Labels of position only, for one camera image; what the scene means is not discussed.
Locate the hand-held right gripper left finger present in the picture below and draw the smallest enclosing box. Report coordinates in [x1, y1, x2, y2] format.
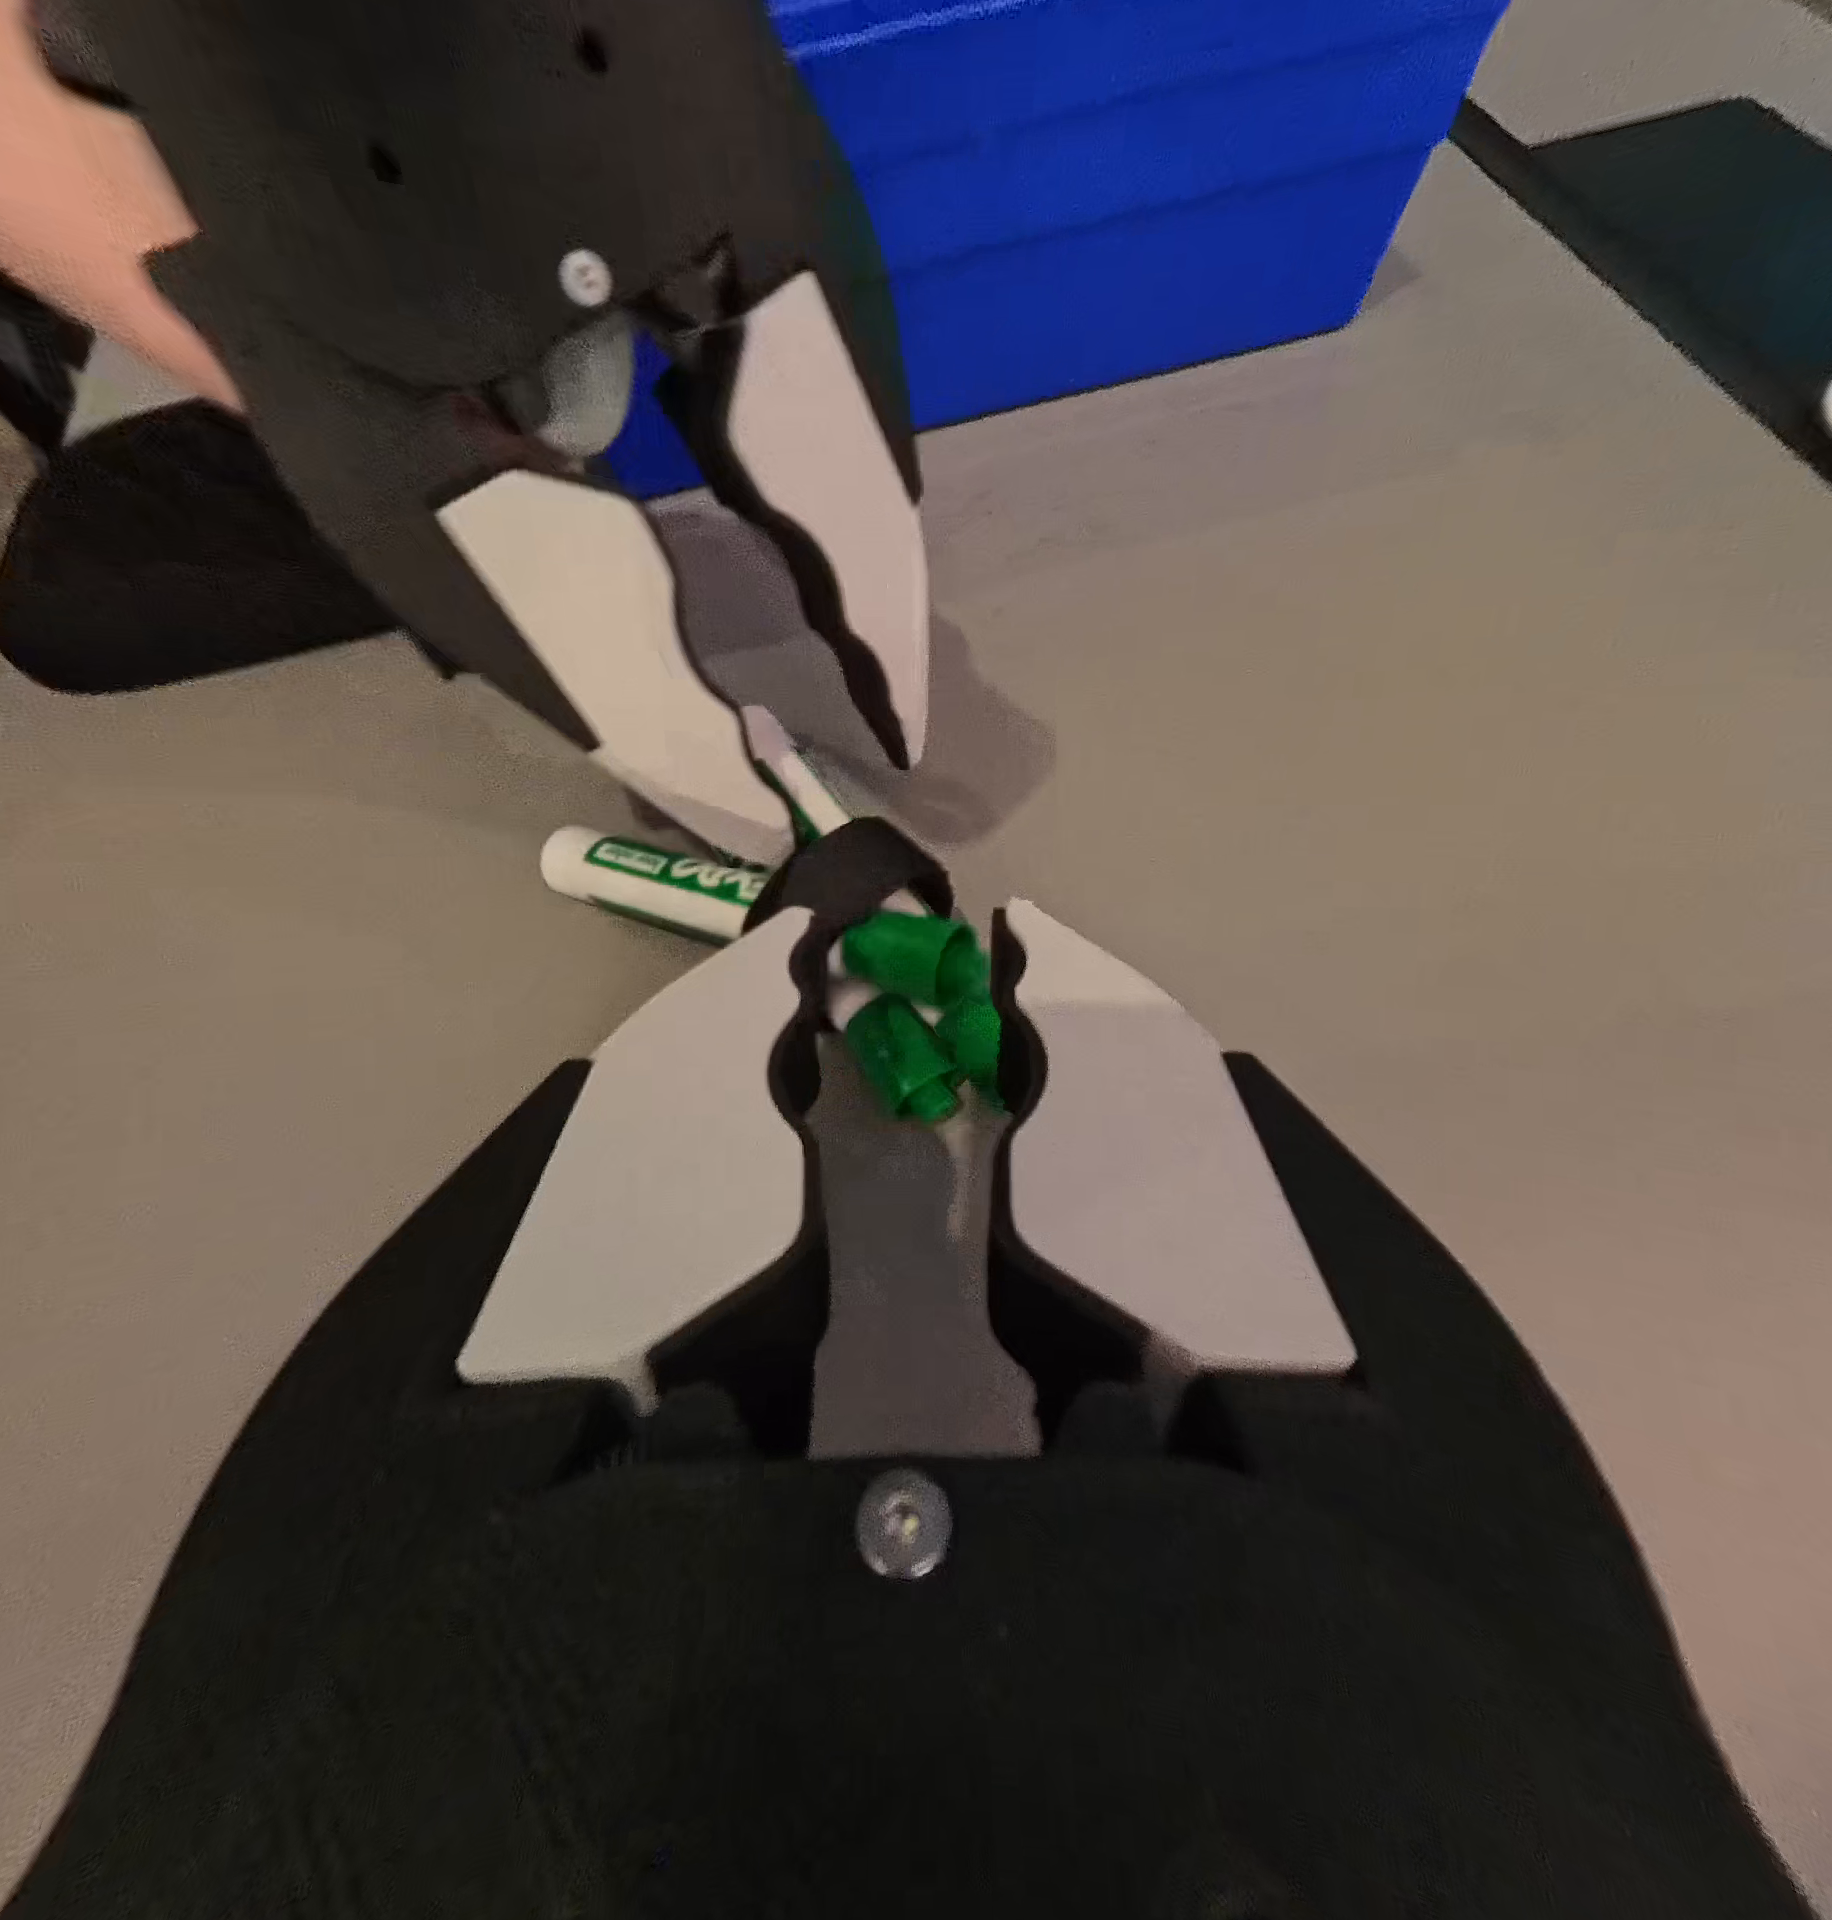
[455, 905, 846, 1459]

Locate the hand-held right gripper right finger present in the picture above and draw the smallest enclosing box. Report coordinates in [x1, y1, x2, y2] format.
[987, 898, 1361, 1454]

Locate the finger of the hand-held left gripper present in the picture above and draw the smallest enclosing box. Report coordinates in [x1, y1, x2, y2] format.
[658, 267, 932, 773]
[433, 467, 805, 870]

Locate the blue plastic bin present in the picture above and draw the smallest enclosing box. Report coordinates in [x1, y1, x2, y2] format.
[600, 0, 1518, 499]

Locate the black quilted elbow pad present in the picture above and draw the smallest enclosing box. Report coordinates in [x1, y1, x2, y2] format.
[0, 402, 407, 693]

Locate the person's left hand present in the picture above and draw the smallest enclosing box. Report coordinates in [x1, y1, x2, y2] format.
[0, 0, 246, 409]

